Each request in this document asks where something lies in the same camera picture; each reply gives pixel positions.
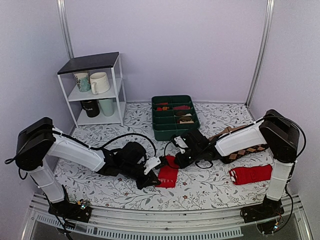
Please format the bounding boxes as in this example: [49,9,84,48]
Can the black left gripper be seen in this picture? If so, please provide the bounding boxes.
[120,162,161,191]

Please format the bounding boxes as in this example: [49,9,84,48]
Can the red and cream sock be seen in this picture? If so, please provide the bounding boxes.
[156,155,179,189]

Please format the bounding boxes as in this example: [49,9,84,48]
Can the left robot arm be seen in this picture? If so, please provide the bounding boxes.
[13,117,168,217]

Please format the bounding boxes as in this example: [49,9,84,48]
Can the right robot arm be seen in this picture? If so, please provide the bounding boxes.
[172,109,306,218]

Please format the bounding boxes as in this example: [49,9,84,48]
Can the rolled socks in bin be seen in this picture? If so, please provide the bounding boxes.
[152,101,197,124]

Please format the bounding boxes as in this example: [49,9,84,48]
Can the black argyle sock pair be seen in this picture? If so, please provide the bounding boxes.
[221,144,269,164]

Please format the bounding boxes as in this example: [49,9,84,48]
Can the tan ribbed sock pair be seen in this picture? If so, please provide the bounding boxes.
[208,125,246,141]

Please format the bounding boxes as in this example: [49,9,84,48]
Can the green divided storage bin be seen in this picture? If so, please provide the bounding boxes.
[151,95,200,141]

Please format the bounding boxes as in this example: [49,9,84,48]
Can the folded red sock pair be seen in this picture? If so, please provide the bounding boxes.
[228,164,273,185]

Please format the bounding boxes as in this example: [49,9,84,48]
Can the mint green mug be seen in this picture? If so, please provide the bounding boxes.
[98,98,114,117]

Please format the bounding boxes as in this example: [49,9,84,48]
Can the black mug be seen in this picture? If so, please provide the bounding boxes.
[80,99,100,118]

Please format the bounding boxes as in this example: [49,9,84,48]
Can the white ceramic mug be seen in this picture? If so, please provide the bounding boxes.
[89,72,110,95]

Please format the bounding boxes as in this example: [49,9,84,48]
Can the white shelf unit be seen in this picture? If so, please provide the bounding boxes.
[57,52,127,127]

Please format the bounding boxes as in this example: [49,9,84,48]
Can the floral teal mug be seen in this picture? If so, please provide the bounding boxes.
[73,71,91,93]

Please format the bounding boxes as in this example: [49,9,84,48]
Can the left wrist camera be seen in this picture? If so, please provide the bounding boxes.
[144,156,161,175]

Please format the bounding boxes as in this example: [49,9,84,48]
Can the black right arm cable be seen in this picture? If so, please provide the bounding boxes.
[163,116,307,226]

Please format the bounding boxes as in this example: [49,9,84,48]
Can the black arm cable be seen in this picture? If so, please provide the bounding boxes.
[163,116,307,226]
[4,129,158,166]

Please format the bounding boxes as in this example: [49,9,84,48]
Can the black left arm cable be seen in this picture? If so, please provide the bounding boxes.
[4,129,158,166]

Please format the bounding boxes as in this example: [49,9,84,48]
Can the aluminium front rail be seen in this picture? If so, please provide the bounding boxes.
[21,194,313,240]

